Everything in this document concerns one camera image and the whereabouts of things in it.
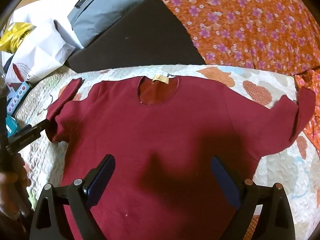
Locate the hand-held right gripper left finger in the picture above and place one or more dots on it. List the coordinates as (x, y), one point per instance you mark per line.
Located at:
(100, 182)

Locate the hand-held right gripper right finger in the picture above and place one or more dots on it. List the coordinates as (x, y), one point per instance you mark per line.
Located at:
(225, 180)

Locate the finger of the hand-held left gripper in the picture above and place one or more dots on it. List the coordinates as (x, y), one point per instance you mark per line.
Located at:
(40, 125)

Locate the maroon short-sleeved shirt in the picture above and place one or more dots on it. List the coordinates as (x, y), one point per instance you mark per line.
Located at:
(160, 130)

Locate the person's left hand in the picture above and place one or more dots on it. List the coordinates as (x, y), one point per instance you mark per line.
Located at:
(21, 172)

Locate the teal box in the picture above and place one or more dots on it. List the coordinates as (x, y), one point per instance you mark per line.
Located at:
(11, 126)

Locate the blue box with coloured dots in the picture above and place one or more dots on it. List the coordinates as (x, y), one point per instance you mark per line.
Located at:
(18, 96)

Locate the quilted heart-print blanket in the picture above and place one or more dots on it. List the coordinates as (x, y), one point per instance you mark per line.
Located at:
(275, 170)

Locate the white paper bag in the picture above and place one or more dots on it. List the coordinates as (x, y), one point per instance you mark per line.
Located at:
(42, 52)

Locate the yellow plastic bag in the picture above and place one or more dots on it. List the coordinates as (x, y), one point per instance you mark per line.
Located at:
(15, 35)

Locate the white sheet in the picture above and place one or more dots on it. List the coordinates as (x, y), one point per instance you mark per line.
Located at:
(50, 7)

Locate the dark brown sheet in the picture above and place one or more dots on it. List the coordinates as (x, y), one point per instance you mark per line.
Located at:
(140, 42)

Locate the grey fabric bag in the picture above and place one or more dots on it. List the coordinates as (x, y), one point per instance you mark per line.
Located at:
(105, 12)

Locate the orange floral blanket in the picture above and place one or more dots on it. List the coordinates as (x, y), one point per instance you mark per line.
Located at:
(237, 30)

